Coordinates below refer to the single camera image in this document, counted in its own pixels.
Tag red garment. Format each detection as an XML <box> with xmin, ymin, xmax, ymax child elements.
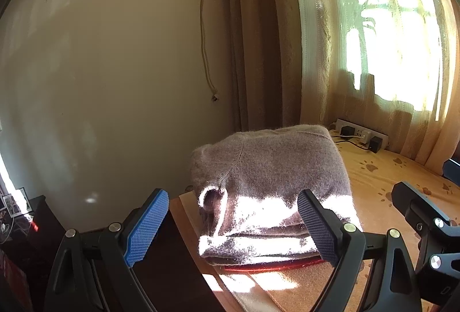
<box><xmin>222</xmin><ymin>254</ymin><xmax>325</xmax><ymax>267</ymax></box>

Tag white power strip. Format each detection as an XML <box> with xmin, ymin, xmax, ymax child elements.
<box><xmin>328</xmin><ymin>118</ymin><xmax>390</xmax><ymax>152</ymax></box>

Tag photo frame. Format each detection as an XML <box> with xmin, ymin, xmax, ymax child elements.
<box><xmin>0</xmin><ymin>186</ymin><xmax>32</xmax><ymax>219</ymax></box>

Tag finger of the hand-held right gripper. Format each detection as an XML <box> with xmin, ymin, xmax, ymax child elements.
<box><xmin>391</xmin><ymin>181</ymin><xmax>460</xmax><ymax>251</ymax></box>
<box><xmin>443</xmin><ymin>158</ymin><xmax>460</xmax><ymax>187</ymax></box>

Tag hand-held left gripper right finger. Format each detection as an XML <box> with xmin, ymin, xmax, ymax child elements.
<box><xmin>297</xmin><ymin>189</ymin><xmax>422</xmax><ymax>312</ymax></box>

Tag patterned cream curtain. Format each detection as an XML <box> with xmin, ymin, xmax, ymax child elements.
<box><xmin>262</xmin><ymin>0</ymin><xmax>460</xmax><ymax>169</ymax></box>

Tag black cable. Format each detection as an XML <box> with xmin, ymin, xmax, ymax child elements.
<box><xmin>332</xmin><ymin>137</ymin><xmax>372</xmax><ymax>152</ymax></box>

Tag dark wooden cabinet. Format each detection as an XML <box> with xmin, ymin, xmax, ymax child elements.
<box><xmin>0</xmin><ymin>195</ymin><xmax>67</xmax><ymax>312</ymax></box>

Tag brown curtain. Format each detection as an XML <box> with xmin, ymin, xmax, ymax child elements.
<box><xmin>225</xmin><ymin>0</ymin><xmax>306</xmax><ymax>135</ymax></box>

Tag hanging wall cable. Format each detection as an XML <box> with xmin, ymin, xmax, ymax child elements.
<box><xmin>199</xmin><ymin>0</ymin><xmax>221</xmax><ymax>103</ymax></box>

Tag wooden bed frame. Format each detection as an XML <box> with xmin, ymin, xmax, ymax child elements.
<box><xmin>169</xmin><ymin>195</ymin><xmax>245</xmax><ymax>312</ymax></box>

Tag cream folded cloth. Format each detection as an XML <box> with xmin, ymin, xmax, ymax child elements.
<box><xmin>180</xmin><ymin>192</ymin><xmax>340</xmax><ymax>312</ymax></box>

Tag grey knit sweater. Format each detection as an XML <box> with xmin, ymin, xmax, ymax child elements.
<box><xmin>189</xmin><ymin>124</ymin><xmax>363</xmax><ymax>259</ymax></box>

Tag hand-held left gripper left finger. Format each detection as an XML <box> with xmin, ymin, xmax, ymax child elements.
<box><xmin>45</xmin><ymin>189</ymin><xmax>169</xmax><ymax>312</ymax></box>

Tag yellow paw print blanket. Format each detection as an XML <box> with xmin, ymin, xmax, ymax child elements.
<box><xmin>327</xmin><ymin>129</ymin><xmax>460</xmax><ymax>312</ymax></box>

